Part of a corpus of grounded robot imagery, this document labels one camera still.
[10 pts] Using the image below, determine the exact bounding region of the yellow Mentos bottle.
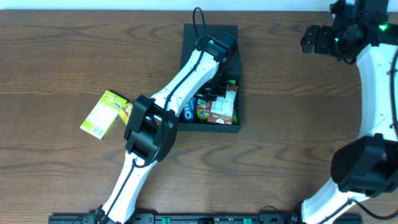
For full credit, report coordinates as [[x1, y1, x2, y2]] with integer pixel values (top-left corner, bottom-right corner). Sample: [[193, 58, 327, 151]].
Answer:
[[119, 103, 133, 125]]

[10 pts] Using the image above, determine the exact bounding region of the blue Oreo pack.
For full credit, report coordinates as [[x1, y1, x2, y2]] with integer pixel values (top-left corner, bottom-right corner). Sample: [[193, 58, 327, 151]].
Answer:
[[182, 97, 197, 123]]

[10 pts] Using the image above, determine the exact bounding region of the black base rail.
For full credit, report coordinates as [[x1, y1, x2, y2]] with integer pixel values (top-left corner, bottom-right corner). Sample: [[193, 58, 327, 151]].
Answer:
[[48, 213, 363, 224]]

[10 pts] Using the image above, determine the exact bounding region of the black gift box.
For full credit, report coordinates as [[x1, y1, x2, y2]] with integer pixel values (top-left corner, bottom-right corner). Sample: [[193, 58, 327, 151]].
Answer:
[[177, 23, 243, 134]]

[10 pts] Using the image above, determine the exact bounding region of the brown Pocky box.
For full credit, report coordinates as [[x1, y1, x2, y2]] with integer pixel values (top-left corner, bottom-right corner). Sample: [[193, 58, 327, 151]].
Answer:
[[208, 84, 239, 125]]

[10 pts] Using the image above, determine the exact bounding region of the colourful gummy candy bag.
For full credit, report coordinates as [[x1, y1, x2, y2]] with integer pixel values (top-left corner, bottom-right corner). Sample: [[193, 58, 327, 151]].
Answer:
[[196, 80, 238, 124]]

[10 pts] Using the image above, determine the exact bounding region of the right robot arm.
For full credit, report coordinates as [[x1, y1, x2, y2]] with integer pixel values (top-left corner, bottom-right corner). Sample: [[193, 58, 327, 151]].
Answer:
[[290, 0, 397, 223]]

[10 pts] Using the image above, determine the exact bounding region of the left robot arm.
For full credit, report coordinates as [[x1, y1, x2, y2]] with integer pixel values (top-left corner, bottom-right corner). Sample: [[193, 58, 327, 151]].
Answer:
[[94, 33, 238, 223]]

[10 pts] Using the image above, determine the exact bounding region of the green yellow snack box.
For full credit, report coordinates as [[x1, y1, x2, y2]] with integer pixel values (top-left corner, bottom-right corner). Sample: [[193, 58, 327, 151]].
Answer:
[[80, 90, 127, 141]]

